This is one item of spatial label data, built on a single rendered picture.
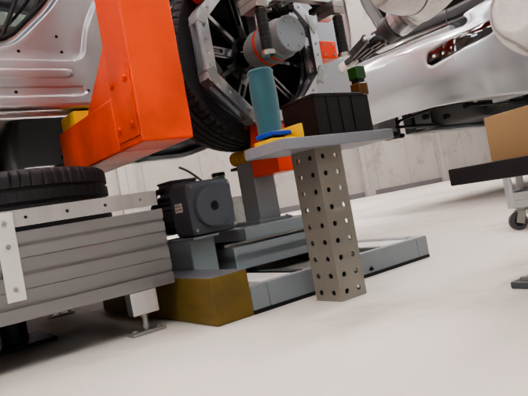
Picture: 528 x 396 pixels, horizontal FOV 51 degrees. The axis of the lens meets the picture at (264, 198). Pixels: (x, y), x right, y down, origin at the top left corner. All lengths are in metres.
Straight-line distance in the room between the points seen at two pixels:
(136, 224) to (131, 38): 0.51
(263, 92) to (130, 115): 0.48
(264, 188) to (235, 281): 0.67
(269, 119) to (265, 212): 0.42
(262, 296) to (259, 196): 0.61
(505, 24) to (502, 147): 0.33
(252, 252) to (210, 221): 0.21
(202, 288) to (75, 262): 0.34
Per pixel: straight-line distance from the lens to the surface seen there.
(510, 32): 1.22
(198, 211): 1.74
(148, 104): 1.55
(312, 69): 2.24
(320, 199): 1.49
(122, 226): 1.56
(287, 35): 1.93
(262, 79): 1.83
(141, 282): 1.57
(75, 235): 1.51
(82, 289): 1.51
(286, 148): 1.38
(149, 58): 1.60
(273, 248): 1.93
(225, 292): 1.48
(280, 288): 1.59
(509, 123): 1.41
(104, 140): 1.76
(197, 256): 1.79
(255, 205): 2.08
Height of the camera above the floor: 0.30
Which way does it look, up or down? level
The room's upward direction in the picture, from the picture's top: 10 degrees counter-clockwise
